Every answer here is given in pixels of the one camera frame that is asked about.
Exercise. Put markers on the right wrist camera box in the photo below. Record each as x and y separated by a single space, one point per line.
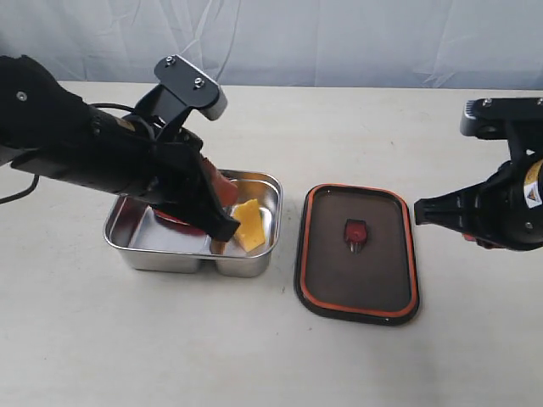
488 118

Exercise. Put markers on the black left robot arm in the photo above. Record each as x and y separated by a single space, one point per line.
45 129

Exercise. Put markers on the red toy sausage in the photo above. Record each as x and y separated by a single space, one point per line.
169 220

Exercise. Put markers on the stainless steel lunch box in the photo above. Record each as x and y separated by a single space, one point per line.
147 242

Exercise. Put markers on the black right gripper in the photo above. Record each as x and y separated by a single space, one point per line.
506 212

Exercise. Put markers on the dark transparent lunch box lid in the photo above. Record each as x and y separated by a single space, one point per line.
355 257

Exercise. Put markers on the yellow toy cheese wedge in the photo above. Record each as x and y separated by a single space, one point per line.
250 233

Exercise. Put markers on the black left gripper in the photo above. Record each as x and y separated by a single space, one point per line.
144 152

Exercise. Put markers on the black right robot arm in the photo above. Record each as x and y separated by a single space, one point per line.
504 211

